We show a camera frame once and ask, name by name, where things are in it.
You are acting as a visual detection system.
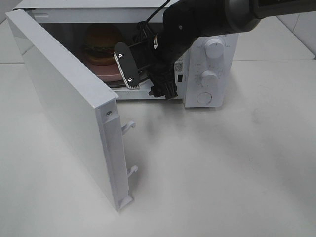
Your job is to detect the white microwave knob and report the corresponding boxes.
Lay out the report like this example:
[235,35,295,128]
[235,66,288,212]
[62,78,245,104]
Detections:
[204,37,225,59]
[200,70,218,87]

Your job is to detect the white microwave door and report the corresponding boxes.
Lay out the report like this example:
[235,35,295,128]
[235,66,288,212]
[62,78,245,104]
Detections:
[6,10,138,210]

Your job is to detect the pink round plate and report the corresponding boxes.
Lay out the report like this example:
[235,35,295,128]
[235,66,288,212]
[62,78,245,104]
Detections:
[81,44,124,82]

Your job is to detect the round white door button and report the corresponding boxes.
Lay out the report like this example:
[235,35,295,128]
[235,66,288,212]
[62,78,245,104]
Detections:
[197,92,212,105]

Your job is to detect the burger with lettuce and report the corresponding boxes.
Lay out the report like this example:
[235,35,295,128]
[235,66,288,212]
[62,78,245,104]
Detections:
[82,23,124,66]

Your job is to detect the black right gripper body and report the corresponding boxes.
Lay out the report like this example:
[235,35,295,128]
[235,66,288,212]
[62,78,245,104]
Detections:
[130,21,198,100]

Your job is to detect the white microwave oven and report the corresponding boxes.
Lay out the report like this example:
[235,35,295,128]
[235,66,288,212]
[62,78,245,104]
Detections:
[7,0,238,108]

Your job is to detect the glass microwave turntable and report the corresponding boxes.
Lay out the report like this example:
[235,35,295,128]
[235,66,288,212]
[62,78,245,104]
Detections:
[104,75,149,89]

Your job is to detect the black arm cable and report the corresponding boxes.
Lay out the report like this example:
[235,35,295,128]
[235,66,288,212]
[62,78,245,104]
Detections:
[145,0,171,25]

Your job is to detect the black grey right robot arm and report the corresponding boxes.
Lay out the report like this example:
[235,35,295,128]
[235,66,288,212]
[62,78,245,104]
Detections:
[114,0,316,99]

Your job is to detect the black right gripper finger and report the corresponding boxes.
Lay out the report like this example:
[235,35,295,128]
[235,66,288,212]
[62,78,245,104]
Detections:
[114,42,140,89]

